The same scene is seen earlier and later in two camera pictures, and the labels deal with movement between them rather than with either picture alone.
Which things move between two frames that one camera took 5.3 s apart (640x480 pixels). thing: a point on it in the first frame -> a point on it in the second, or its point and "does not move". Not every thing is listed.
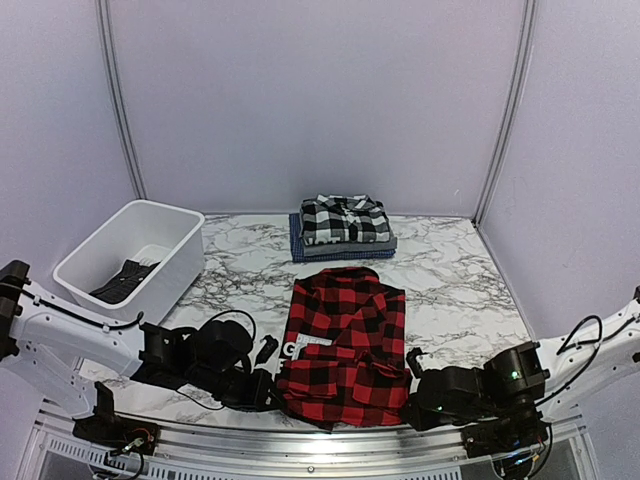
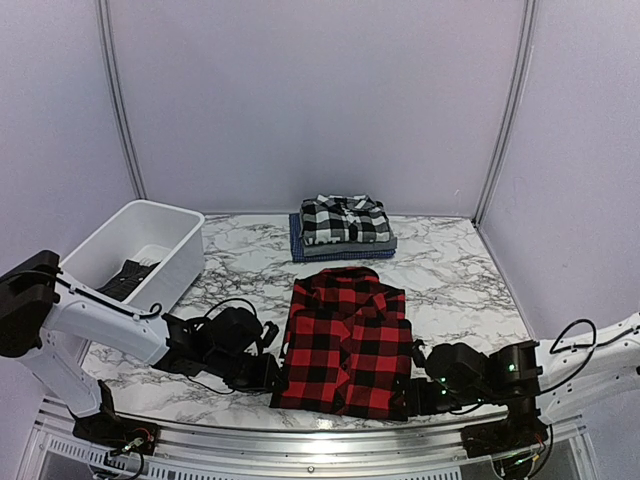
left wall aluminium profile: [108, 52] does not move
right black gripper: [422, 420] -> [417, 401]
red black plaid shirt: [361, 380] does not move
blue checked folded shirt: [297, 253] does not move
